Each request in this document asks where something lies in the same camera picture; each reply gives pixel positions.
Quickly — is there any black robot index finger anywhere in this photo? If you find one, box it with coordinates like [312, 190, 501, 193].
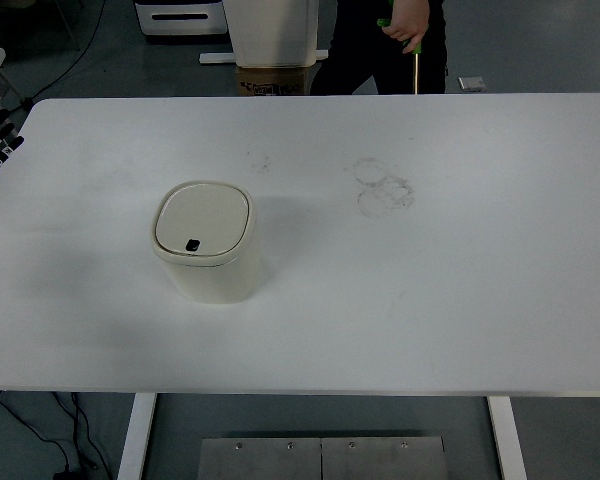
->
[0, 136, 24, 161]

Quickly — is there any cream tabletop trash can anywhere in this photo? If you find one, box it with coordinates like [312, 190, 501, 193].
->
[151, 181, 262, 304]

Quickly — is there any person's hand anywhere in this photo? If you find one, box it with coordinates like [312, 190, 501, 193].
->
[382, 0, 430, 54]

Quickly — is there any white appliance with slot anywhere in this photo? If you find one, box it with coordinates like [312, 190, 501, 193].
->
[133, 1, 228, 36]

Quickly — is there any white floor bar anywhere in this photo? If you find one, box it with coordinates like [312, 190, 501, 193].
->
[199, 50, 328, 65]

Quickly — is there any brown cardboard box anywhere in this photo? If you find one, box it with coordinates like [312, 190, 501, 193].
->
[235, 67, 309, 96]

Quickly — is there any large white bin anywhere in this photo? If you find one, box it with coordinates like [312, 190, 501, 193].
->
[223, 0, 319, 68]

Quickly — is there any white left table leg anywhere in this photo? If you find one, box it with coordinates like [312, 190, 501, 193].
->
[117, 393, 157, 480]

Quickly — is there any white table leg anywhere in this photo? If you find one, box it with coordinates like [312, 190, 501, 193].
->
[117, 393, 157, 480]
[487, 396, 528, 480]

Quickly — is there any person in black clothes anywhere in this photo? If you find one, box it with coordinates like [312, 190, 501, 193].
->
[310, 0, 447, 96]

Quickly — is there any small grey floor object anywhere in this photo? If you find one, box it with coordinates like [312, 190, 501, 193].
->
[457, 76, 487, 93]

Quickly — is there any white right table leg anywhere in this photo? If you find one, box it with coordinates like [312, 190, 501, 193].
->
[487, 396, 528, 480]

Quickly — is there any black cable near arm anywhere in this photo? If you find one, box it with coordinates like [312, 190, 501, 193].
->
[9, 0, 106, 119]

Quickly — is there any black floor cable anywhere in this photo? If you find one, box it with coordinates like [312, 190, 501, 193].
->
[0, 390, 112, 480]

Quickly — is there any green handled metal stick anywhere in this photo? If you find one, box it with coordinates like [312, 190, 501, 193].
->
[376, 18, 422, 95]

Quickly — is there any metal base plate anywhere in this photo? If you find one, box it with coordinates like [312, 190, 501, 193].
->
[198, 437, 449, 479]

